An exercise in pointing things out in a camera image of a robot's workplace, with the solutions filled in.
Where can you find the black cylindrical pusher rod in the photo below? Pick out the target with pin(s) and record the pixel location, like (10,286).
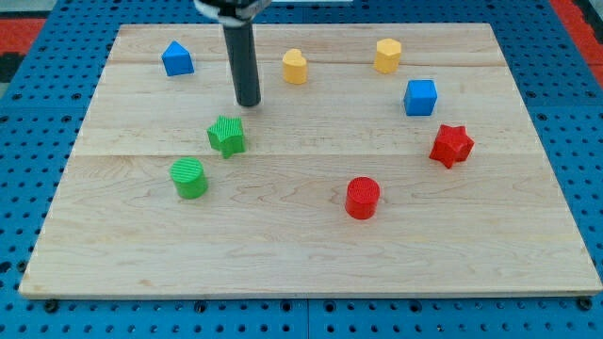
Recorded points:
(243,64)

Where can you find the red cylinder block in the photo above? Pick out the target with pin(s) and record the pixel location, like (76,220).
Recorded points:
(362,198)

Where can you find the blue pentagon house block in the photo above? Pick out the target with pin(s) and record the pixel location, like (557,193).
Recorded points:
(177,60)

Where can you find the yellow heart block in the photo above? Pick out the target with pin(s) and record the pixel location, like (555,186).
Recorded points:
(295,68)

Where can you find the red star block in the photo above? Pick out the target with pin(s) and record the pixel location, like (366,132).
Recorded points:
(452,144)

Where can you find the blue perforated pegboard base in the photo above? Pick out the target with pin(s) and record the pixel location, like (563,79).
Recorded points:
(47,99)

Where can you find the light wooden board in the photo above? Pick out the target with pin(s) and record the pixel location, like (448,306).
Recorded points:
(272,223)

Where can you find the blue cube block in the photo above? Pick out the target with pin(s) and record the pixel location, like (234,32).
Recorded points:
(420,97)

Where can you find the green cylinder block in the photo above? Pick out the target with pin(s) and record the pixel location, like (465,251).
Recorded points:
(187,175)

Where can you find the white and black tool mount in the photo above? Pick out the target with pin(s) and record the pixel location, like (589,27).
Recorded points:
(231,12)

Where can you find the yellow hexagon block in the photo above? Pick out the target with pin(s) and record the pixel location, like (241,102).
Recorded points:
(387,56)

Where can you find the green star block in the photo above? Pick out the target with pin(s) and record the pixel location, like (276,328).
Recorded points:
(226,135)

